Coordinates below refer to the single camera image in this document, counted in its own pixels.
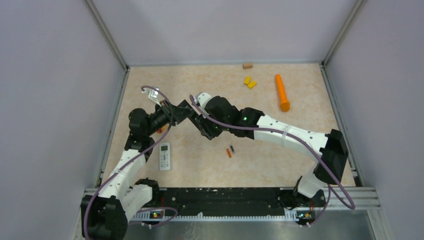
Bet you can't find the yellow block left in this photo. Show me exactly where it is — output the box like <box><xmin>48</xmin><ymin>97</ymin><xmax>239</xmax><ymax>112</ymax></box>
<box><xmin>243</xmin><ymin>76</ymin><xmax>251</xmax><ymax>85</ymax></box>

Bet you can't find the tan wooden block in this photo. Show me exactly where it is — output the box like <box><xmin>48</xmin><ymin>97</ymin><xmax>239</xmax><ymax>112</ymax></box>
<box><xmin>242</xmin><ymin>62</ymin><xmax>253</xmax><ymax>70</ymax></box>

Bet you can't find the black remote control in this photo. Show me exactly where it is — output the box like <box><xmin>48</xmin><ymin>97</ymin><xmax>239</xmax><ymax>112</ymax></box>
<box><xmin>188</xmin><ymin>110</ymin><xmax>204</xmax><ymax>132</ymax></box>

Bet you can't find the yellow toy car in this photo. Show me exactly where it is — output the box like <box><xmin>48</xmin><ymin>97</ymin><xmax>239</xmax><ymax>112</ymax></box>
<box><xmin>156</xmin><ymin>126</ymin><xmax>166</xmax><ymax>134</ymax></box>

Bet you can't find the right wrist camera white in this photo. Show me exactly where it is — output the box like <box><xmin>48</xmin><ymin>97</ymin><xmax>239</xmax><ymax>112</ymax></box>
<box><xmin>194</xmin><ymin>92</ymin><xmax>213</xmax><ymax>109</ymax></box>

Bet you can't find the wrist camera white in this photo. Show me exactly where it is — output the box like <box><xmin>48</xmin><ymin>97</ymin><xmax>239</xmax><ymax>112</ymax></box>
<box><xmin>194</xmin><ymin>92</ymin><xmax>213</xmax><ymax>109</ymax></box>
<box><xmin>141</xmin><ymin>86</ymin><xmax>161</xmax><ymax>106</ymax></box>

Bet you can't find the orange toy carrot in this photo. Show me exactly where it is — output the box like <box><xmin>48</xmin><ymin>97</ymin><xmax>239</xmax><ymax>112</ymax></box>
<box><xmin>275</xmin><ymin>74</ymin><xmax>291</xmax><ymax>112</ymax></box>

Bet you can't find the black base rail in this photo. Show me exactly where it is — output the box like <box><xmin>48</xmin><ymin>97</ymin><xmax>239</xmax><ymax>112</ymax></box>
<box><xmin>145</xmin><ymin>187</ymin><xmax>299</xmax><ymax>217</ymax></box>

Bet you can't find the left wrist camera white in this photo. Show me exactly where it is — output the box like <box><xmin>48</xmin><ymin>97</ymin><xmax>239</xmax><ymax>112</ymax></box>
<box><xmin>141</xmin><ymin>86</ymin><xmax>161</xmax><ymax>106</ymax></box>

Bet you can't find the white remote control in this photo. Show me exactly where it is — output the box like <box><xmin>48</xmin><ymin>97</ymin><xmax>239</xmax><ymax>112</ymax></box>
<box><xmin>159</xmin><ymin>142</ymin><xmax>171</xmax><ymax>171</ymax></box>

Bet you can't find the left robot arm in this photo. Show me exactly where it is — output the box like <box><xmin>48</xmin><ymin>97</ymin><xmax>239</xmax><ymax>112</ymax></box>
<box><xmin>80</xmin><ymin>100</ymin><xmax>196</xmax><ymax>240</ymax></box>

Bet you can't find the yellow block right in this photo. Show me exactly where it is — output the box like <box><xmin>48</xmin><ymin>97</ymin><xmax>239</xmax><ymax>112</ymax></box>
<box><xmin>247</xmin><ymin>81</ymin><xmax>257</xmax><ymax>89</ymax></box>

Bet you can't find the yellow block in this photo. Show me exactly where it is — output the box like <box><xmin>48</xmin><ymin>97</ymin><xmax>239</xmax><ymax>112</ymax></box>
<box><xmin>247</xmin><ymin>81</ymin><xmax>257</xmax><ymax>89</ymax></box>
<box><xmin>243</xmin><ymin>76</ymin><xmax>251</xmax><ymax>85</ymax></box>

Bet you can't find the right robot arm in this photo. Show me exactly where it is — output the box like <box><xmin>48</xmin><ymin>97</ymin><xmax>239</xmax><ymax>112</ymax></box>
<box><xmin>189</xmin><ymin>92</ymin><xmax>355</xmax><ymax>210</ymax></box>

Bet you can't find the orange battery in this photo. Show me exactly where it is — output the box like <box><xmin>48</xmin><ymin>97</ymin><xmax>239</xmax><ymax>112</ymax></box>
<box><xmin>226</xmin><ymin>148</ymin><xmax>232</xmax><ymax>158</ymax></box>

